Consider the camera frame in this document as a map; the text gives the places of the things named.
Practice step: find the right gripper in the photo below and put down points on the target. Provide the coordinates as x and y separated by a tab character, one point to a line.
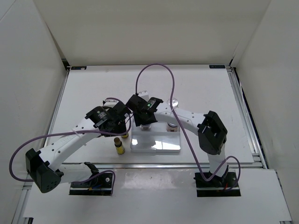
138	121

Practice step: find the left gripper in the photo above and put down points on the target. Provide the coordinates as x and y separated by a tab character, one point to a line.
120	127

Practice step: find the spice jar red label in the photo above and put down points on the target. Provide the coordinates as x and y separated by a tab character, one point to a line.
171	127
145	127

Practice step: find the blue-label bead jar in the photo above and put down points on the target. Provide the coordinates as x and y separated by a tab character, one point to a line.
173	102

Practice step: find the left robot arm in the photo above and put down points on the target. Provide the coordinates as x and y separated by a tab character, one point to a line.
46	166

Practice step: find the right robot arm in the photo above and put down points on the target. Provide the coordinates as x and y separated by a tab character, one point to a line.
210	130

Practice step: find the white divided tray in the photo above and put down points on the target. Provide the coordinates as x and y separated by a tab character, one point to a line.
157	140

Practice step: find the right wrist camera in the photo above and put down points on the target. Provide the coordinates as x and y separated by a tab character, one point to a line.
144	95

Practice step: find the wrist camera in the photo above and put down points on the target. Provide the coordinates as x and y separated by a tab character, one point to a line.
144	95
109	102

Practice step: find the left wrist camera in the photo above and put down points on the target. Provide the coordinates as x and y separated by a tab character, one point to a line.
109	102

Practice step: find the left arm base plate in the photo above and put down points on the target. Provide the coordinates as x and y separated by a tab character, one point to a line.
100	183

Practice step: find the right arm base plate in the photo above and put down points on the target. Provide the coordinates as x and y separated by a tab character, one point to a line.
224	184

